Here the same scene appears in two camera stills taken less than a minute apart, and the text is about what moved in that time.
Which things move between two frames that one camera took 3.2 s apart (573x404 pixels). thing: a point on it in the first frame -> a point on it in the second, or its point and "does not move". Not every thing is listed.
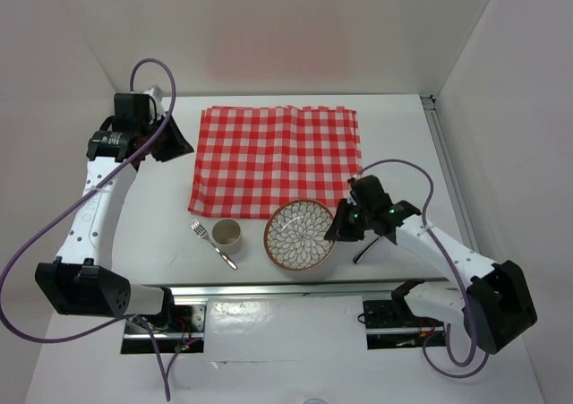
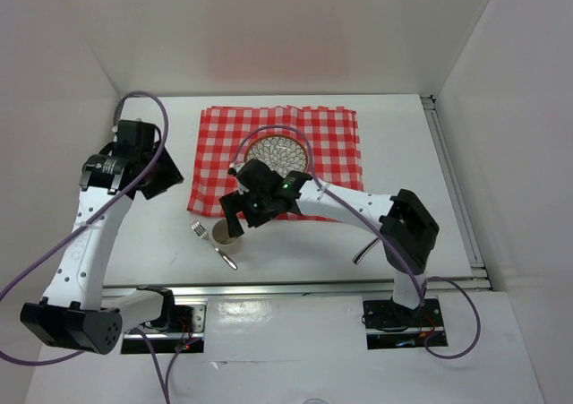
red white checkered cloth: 252,159 does not move
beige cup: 226,236 does not move
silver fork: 199,228 does not move
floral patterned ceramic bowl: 294,236 -> 281,152
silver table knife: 361,254 does not move
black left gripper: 178,144 -> 171,175
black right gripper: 338,228 -> 232,203
